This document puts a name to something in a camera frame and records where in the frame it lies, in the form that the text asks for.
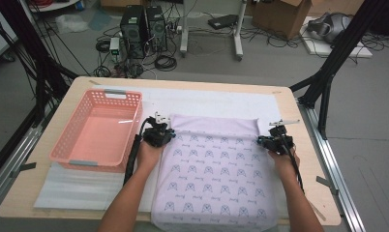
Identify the black frame strut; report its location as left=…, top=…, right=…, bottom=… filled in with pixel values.
left=288, top=0, right=389, bottom=141
left=0, top=0, right=80, bottom=183

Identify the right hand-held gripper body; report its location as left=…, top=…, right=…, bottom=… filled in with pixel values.
left=261, top=119, right=301, bottom=155

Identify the small white box device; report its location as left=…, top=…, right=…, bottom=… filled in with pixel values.
left=108, top=37, right=121, bottom=56

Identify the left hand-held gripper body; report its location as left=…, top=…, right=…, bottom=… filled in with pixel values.
left=142, top=111, right=172, bottom=149

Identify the open cardboard box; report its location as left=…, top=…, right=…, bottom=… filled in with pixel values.
left=251, top=0, right=313, bottom=41

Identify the grey metal bracket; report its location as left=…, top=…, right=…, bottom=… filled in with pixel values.
left=315, top=175, right=340, bottom=196
left=10, top=161, right=38, bottom=178

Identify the lilac printed cloth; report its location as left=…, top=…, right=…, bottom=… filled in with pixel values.
left=150, top=113, right=279, bottom=232

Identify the aluminium frame rail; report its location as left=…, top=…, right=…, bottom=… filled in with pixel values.
left=0, top=105, right=55, bottom=212
left=297, top=100, right=367, bottom=232

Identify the clear plastic bag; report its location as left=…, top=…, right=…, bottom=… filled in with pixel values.
left=55, top=13, right=90, bottom=35

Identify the white grid mat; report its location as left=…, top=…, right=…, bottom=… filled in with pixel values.
left=33, top=85, right=297, bottom=218

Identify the grey rounded device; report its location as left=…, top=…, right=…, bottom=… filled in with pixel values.
left=307, top=12, right=354, bottom=44

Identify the tangle of black cables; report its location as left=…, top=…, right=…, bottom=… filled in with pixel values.
left=240, top=27, right=313, bottom=49

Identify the thin wooden stick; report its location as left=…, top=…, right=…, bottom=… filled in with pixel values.
left=308, top=201, right=327, bottom=222

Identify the person's left hand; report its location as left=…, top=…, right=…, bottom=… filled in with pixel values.
left=136, top=141, right=165, bottom=177

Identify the person's right hand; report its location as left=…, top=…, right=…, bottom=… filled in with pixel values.
left=269, top=148, right=301, bottom=182

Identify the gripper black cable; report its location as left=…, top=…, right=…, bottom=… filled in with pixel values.
left=281, top=134, right=306, bottom=194
left=123, top=116, right=155, bottom=188

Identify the large cardboard box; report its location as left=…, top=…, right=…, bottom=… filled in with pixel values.
left=308, top=0, right=366, bottom=17

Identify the round white table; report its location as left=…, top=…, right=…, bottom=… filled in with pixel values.
left=27, top=0, right=82, bottom=14

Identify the pink plastic basket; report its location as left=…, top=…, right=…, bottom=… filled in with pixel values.
left=48, top=89, right=144, bottom=174

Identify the black computer tower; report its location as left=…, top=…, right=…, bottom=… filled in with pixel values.
left=145, top=5, right=168, bottom=52
left=119, top=4, right=148, bottom=61

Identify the coil of black cable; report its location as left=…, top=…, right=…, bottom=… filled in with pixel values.
left=154, top=54, right=178, bottom=73

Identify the white foam board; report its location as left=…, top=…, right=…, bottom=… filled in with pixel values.
left=299, top=15, right=374, bottom=59

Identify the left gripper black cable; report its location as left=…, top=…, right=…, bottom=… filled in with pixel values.
left=123, top=116, right=155, bottom=188

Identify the black flat device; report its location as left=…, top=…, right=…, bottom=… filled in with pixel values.
left=207, top=14, right=239, bottom=30

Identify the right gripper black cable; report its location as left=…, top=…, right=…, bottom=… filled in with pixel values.
left=281, top=134, right=306, bottom=194

